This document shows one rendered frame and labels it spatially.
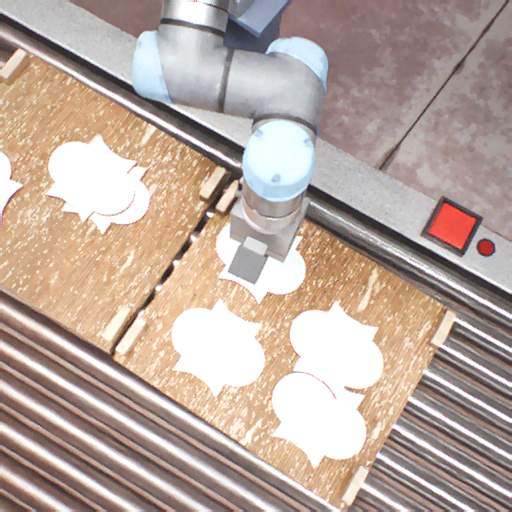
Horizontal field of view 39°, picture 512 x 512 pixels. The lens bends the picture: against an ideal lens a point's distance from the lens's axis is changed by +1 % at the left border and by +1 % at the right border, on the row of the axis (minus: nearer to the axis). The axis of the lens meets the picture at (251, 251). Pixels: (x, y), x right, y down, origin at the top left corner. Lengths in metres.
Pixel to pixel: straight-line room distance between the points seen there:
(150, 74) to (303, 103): 0.17
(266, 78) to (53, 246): 0.50
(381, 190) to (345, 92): 1.15
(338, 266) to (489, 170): 1.27
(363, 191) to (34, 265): 0.55
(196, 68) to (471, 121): 1.67
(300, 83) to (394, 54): 1.65
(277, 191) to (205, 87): 0.15
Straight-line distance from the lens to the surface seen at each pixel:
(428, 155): 2.33
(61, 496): 1.15
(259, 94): 0.83
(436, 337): 1.14
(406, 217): 1.23
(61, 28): 1.38
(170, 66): 0.84
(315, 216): 1.21
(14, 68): 1.30
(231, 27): 1.58
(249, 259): 0.97
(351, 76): 2.40
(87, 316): 1.14
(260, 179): 0.77
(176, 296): 1.14
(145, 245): 1.16
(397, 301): 1.16
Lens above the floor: 2.04
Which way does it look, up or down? 73 degrees down
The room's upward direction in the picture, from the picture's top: 8 degrees clockwise
